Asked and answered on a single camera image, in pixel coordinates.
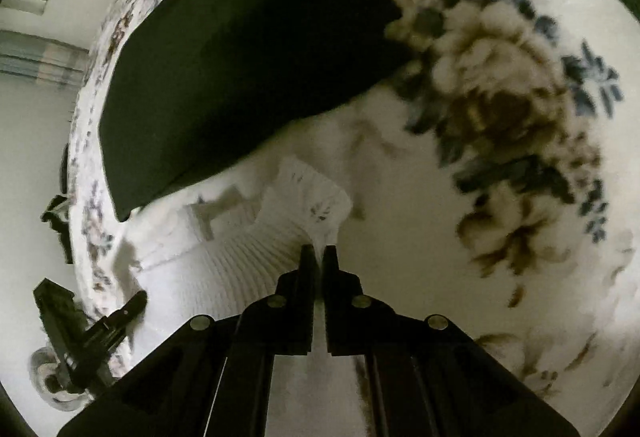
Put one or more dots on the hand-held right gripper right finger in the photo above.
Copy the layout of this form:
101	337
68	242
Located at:
331	277

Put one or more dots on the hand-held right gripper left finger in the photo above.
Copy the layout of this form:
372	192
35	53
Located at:
306	277

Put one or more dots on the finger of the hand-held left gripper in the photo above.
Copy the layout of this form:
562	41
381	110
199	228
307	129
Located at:
120	314
52	302

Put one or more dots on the white knit sweater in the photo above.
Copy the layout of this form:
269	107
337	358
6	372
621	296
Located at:
280	227

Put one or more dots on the black folded garment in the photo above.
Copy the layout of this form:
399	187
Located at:
240	57

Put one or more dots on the grey-green curtain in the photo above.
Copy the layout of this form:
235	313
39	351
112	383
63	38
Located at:
40	59

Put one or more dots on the floral bedspread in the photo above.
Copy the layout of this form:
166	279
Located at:
500	92

